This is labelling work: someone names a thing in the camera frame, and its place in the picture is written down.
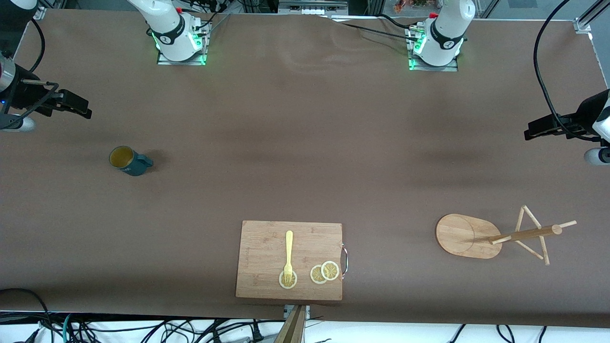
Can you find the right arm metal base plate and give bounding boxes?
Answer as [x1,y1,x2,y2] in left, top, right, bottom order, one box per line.
[157,21,206,66]

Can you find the orange artificial flowers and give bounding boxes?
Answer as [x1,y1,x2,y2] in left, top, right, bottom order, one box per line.
[395,0,441,13]

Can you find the yellow plastic fork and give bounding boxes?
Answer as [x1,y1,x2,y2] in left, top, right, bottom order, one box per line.
[284,231,294,282]

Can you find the wooden cup rack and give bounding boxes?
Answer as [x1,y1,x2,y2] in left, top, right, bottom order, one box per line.
[435,205,578,266]

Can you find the wooden post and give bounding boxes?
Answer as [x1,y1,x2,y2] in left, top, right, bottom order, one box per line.
[274,305,306,343]

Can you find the bamboo cutting board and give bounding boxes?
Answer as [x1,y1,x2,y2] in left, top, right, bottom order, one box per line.
[235,220,344,302]

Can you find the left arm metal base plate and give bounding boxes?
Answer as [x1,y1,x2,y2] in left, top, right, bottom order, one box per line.
[407,26,459,72]

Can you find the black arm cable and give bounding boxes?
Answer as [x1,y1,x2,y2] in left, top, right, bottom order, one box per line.
[0,18,60,129]
[533,0,601,141]

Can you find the aluminium frame profile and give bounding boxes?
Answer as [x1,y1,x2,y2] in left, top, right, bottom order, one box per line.
[579,0,610,23]

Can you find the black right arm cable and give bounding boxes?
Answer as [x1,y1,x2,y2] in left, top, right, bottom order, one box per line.
[0,18,60,129]

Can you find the white power strip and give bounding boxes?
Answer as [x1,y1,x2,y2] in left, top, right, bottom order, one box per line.
[279,0,348,15]

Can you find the teal cup with yellow inside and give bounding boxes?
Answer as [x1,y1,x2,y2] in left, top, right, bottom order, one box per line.
[109,145,154,177]

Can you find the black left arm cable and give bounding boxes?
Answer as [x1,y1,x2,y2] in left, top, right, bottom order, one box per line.
[533,0,601,141]

